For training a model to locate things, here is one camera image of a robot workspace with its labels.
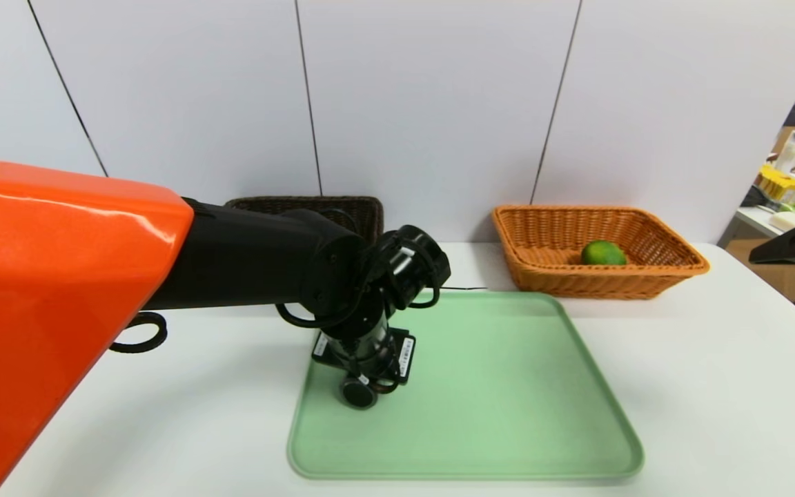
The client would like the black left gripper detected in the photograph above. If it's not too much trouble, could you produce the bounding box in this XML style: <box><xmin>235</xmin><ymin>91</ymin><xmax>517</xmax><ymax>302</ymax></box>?
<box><xmin>311</xmin><ymin>307</ymin><xmax>416</xmax><ymax>384</ymax></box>

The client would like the black cosmetic tube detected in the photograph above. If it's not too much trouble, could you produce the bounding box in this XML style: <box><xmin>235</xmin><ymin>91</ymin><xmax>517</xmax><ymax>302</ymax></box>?
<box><xmin>341</xmin><ymin>376</ymin><xmax>377</xmax><ymax>410</ymax></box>

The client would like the green lime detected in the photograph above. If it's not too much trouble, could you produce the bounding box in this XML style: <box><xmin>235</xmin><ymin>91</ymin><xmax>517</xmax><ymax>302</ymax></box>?
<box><xmin>580</xmin><ymin>240</ymin><xmax>627</xmax><ymax>266</ymax></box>

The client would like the dark brown wicker basket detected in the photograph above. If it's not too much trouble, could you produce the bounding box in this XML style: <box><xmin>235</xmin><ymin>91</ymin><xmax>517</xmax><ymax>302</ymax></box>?
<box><xmin>224</xmin><ymin>196</ymin><xmax>385</xmax><ymax>244</ymax></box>

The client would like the orange wicker basket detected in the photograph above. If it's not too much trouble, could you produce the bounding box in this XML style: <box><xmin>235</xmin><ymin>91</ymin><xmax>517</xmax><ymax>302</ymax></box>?
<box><xmin>491</xmin><ymin>205</ymin><xmax>710</xmax><ymax>299</ymax></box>

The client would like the light green plastic tray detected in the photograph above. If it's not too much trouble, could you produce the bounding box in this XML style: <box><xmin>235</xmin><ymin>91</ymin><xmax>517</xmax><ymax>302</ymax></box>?
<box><xmin>288</xmin><ymin>292</ymin><xmax>645</xmax><ymax>480</ymax></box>

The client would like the white side table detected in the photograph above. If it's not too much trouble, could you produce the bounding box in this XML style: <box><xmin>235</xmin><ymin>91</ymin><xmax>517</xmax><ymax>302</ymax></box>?
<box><xmin>718</xmin><ymin>206</ymin><xmax>795</xmax><ymax>249</ymax></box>

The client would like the dark green object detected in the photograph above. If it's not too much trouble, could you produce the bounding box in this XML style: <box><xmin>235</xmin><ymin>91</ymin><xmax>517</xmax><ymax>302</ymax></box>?
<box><xmin>741</xmin><ymin>185</ymin><xmax>781</xmax><ymax>209</ymax></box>

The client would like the yellow box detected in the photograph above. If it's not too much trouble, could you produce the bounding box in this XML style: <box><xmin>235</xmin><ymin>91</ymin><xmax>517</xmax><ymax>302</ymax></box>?
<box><xmin>756</xmin><ymin>166</ymin><xmax>795</xmax><ymax>205</ymax></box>

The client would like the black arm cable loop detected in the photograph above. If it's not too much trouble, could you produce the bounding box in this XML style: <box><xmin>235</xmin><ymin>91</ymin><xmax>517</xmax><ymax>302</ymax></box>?
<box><xmin>109</xmin><ymin>312</ymin><xmax>168</xmax><ymax>354</ymax></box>

